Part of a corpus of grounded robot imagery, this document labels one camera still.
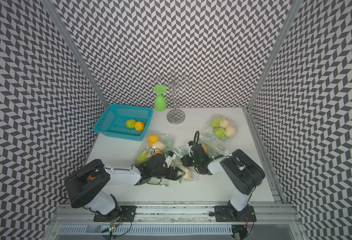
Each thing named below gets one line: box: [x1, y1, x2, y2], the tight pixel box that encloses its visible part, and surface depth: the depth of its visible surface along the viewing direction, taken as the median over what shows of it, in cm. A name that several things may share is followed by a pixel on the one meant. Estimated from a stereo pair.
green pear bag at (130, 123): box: [125, 119, 137, 129], surface depth 105 cm
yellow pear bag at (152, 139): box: [148, 134, 159, 147], surface depth 98 cm
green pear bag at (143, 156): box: [137, 147, 150, 163], surface depth 88 cm
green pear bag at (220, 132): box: [214, 128, 227, 139], surface depth 100 cm
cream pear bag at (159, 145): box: [152, 141, 167, 151], surface depth 93 cm
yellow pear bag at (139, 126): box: [134, 121, 145, 132], surface depth 104 cm
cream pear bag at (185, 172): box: [178, 165, 191, 181], surface depth 82 cm
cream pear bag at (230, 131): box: [225, 125, 237, 138], surface depth 101 cm
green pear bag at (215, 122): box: [210, 115, 222, 128], surface depth 104 cm
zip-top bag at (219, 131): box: [200, 114, 238, 157], surface depth 100 cm
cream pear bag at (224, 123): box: [220, 118, 229, 129], surface depth 101 cm
